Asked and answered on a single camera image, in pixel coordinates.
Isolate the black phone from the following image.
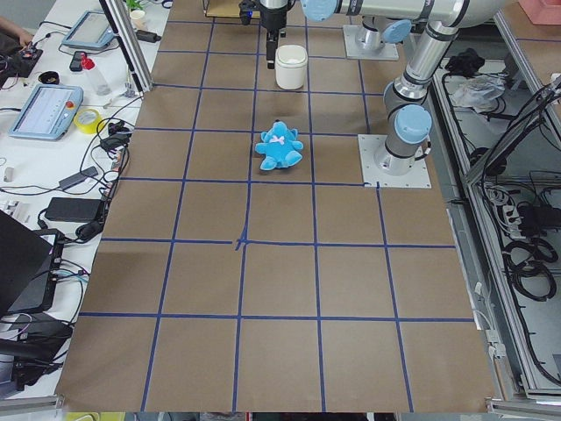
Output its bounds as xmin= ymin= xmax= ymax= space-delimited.
xmin=69 ymin=51 xmax=87 ymax=73

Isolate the black laptop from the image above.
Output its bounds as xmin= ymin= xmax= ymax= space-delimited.
xmin=1 ymin=212 xmax=63 ymax=317

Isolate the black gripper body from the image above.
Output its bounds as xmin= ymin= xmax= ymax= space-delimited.
xmin=258 ymin=0 xmax=288 ymax=32

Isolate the blue teach pendant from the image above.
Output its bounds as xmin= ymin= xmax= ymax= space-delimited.
xmin=8 ymin=84 xmax=83 ymax=141
xmin=61 ymin=11 xmax=115 ymax=51

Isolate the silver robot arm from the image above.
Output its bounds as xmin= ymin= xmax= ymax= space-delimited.
xmin=356 ymin=16 xmax=412 ymax=55
xmin=301 ymin=0 xmax=509 ymax=175

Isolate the blue teach pendant far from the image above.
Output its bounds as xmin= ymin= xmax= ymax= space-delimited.
xmin=61 ymin=11 xmax=115 ymax=51

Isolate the clear bottle red cap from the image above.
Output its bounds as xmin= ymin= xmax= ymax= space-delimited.
xmin=81 ymin=54 xmax=111 ymax=96

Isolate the blue plush teddy bear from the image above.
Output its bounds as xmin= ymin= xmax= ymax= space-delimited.
xmin=255 ymin=120 xmax=303 ymax=171

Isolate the white trash can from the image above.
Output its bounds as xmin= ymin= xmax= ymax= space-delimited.
xmin=275 ymin=45 xmax=308 ymax=90

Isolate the blue teach pendant near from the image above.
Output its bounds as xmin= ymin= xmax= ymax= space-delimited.
xmin=8 ymin=84 xmax=83 ymax=141

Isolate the black power adapter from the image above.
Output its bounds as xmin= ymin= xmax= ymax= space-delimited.
xmin=45 ymin=197 xmax=103 ymax=223

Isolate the yellow tape roll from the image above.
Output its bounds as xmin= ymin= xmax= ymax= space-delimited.
xmin=73 ymin=108 xmax=102 ymax=134

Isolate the aluminium frame post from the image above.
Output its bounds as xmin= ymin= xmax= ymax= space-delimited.
xmin=99 ymin=0 xmax=153 ymax=93

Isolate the white paper cup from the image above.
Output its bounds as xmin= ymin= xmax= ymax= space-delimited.
xmin=130 ymin=10 xmax=147 ymax=31

